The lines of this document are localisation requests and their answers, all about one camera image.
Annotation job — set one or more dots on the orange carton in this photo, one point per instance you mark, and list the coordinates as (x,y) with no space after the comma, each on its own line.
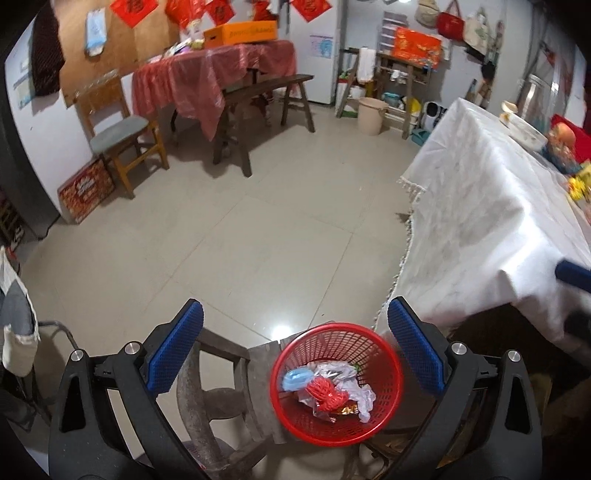
(240,32)

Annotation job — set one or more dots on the red plastic bag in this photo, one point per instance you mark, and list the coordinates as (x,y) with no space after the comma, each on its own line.
(182,9)

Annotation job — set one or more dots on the clear plastic wrapper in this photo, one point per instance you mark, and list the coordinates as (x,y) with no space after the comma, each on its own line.
(358,392)

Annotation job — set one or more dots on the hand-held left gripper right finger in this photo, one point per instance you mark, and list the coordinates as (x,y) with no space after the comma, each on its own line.
(415,350)

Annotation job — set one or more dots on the white refrigerator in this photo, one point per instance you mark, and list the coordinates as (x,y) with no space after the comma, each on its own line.
(316,60)

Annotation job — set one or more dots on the red plastic tablecloth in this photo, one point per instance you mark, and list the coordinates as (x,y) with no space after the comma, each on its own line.
(212,74)

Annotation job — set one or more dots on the beige plastic bucket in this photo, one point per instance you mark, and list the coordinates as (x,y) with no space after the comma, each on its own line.
(371,115)

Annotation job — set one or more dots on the dark knitted garment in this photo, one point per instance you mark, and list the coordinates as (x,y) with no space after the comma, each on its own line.
(46,60)

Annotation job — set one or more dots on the red tote bag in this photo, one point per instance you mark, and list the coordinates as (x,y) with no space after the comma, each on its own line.
(450,24)

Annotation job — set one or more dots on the grey white garment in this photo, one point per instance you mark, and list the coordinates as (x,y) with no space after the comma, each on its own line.
(16,323)

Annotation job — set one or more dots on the white towel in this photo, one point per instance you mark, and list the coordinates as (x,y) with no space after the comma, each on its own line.
(367,62)

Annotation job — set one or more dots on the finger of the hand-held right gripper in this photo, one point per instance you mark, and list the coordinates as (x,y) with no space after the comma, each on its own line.
(573,277)

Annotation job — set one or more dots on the wooden chair grey cushion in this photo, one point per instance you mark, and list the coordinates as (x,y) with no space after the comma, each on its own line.
(122,131)

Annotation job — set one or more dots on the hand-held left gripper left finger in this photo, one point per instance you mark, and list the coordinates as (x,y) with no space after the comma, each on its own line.
(178,346)

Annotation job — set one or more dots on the face mask pack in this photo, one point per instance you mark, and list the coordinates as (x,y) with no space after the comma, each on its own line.
(94,32)

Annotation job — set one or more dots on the red plastic wastebasket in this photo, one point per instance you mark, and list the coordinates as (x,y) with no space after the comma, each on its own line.
(383,401)

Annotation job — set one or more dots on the white tote bag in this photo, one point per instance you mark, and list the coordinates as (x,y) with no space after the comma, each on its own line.
(478,27)

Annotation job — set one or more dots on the dark wooden bench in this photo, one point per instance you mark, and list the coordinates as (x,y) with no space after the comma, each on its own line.
(258,90)

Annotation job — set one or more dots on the red diamond paper poster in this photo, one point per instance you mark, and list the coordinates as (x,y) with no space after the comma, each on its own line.
(310,7)
(217,8)
(134,9)

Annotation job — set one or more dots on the red foam fruit net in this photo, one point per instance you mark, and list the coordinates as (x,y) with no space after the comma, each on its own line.
(325,394)

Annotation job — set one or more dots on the beige hanging bag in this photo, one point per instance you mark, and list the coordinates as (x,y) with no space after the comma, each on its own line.
(427,11)

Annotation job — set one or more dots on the weathered wooden stool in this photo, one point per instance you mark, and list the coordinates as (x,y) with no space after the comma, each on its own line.
(221,401)

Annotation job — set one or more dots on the white small appliance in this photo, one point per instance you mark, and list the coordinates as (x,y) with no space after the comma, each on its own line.
(434,115)

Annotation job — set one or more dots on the metal thermos flask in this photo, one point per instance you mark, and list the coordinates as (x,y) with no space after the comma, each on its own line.
(535,99)

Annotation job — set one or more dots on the red gift box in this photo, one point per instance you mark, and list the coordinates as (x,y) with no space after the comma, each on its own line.
(418,44)

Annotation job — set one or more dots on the marble print tablecloth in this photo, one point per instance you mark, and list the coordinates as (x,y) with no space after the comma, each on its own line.
(485,221)

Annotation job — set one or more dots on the white ceramic bowl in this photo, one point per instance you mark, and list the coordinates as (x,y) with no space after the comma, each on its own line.
(526,133)

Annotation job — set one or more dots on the red printed carton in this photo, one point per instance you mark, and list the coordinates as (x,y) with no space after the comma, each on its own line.
(85,189)

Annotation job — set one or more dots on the blue glass fruit bowl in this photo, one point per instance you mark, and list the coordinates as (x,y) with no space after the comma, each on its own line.
(565,156)

